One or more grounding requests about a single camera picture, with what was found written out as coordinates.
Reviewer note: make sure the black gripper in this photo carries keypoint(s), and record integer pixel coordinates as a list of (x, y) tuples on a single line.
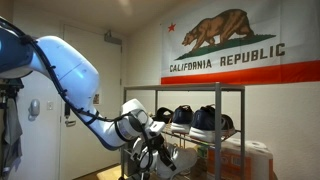
[(156, 141)]

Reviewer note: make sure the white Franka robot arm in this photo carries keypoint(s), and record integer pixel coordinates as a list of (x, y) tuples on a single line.
[(73, 76)]

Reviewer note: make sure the grey metal shoe rack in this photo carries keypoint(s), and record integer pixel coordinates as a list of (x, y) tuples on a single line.
[(217, 110)]

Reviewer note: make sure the white door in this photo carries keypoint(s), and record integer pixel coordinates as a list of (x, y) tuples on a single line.
[(86, 140)]

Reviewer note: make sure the small door sign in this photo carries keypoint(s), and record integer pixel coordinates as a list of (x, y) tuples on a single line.
[(96, 99)]

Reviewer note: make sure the California Republic flag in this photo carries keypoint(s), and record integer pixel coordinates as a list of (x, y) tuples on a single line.
[(240, 70)]

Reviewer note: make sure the grey door closer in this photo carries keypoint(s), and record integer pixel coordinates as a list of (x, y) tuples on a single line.
[(112, 38)]

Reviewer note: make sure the grey hanging cloth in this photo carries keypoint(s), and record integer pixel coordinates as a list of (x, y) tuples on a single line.
[(11, 133)]

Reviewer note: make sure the white wall switch by door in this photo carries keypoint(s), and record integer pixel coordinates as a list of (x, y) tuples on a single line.
[(50, 105)]

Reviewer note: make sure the grey round wall fixture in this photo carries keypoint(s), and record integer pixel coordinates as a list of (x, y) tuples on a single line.
[(34, 107)]

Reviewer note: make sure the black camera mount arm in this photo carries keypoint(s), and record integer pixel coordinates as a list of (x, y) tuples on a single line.
[(10, 85)]

